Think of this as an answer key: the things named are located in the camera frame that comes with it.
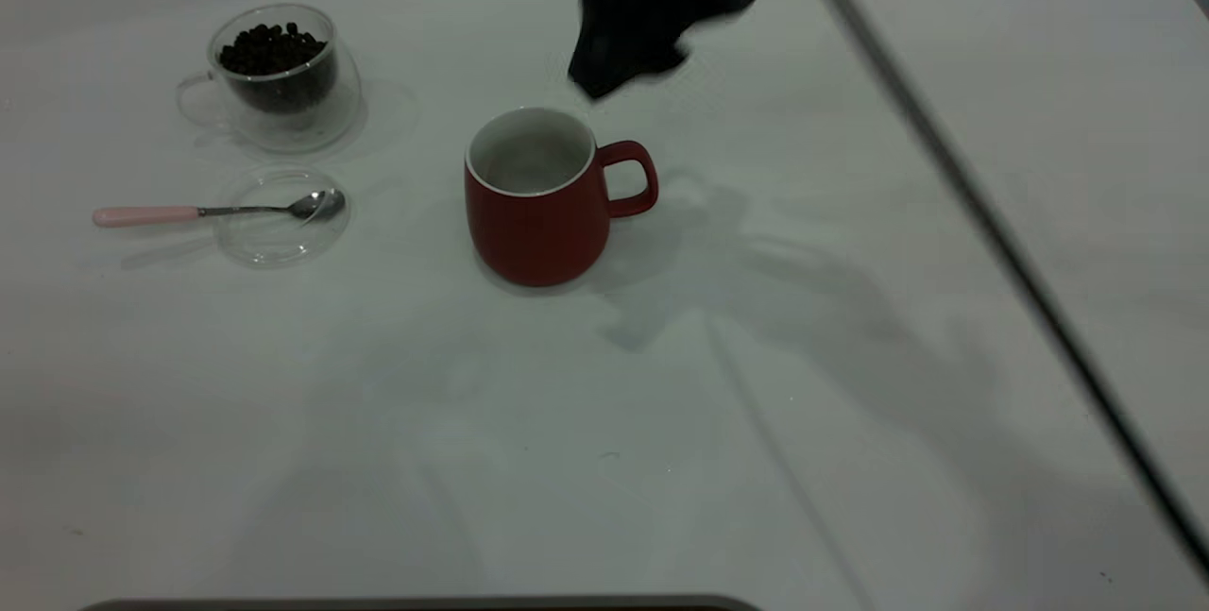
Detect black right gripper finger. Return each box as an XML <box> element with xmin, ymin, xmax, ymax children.
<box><xmin>569</xmin><ymin>0</ymin><xmax>662</xmax><ymax>100</ymax></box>
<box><xmin>661</xmin><ymin>24</ymin><xmax>693</xmax><ymax>76</ymax></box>

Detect pink handled metal spoon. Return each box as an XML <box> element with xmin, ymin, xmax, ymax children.
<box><xmin>93</xmin><ymin>189</ymin><xmax>347</xmax><ymax>230</ymax></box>

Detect red ceramic mug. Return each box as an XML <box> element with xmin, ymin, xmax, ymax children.
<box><xmin>463</xmin><ymin>107</ymin><xmax>659</xmax><ymax>289</ymax></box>

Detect clear glass cup with handle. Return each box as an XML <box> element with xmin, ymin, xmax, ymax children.
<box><xmin>176</xmin><ymin>4</ymin><xmax>364</xmax><ymax>155</ymax></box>

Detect dark coffee beans pile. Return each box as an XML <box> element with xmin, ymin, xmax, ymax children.
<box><xmin>218</xmin><ymin>23</ymin><xmax>339</xmax><ymax>115</ymax></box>

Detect small clear glass dish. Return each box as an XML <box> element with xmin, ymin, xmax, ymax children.
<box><xmin>216</xmin><ymin>165</ymin><xmax>352</xmax><ymax>270</ymax></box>

